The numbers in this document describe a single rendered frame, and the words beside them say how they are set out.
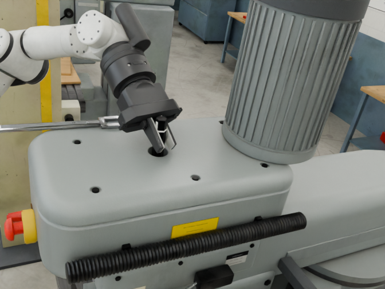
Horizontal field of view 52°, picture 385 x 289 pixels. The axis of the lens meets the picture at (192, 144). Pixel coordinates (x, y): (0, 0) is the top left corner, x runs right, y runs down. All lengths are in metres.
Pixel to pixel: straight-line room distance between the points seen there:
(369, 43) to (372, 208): 4.88
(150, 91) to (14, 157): 2.06
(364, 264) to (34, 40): 0.97
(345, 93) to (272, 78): 5.41
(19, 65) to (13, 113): 1.63
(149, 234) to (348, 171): 0.61
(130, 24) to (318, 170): 0.59
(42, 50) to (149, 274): 0.51
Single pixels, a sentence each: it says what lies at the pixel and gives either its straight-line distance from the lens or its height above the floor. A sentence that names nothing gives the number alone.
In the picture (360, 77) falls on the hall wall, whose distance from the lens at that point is 5.94.
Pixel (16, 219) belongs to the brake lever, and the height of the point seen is 1.70.
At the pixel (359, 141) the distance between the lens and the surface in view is 5.11.
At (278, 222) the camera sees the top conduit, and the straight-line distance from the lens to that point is 0.78.
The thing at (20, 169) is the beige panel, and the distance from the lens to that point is 2.80.
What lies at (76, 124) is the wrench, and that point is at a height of 1.90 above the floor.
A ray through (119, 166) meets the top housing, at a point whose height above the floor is 1.89.
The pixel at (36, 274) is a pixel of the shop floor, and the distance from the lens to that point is 3.05.
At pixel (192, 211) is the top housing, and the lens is 0.68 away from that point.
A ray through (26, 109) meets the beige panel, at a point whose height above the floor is 1.12.
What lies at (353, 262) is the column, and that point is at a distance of 1.16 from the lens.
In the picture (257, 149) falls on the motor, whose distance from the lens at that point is 0.76.
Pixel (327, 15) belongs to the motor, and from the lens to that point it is 0.68.
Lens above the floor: 2.28
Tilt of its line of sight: 30 degrees down
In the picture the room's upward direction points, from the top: 10 degrees clockwise
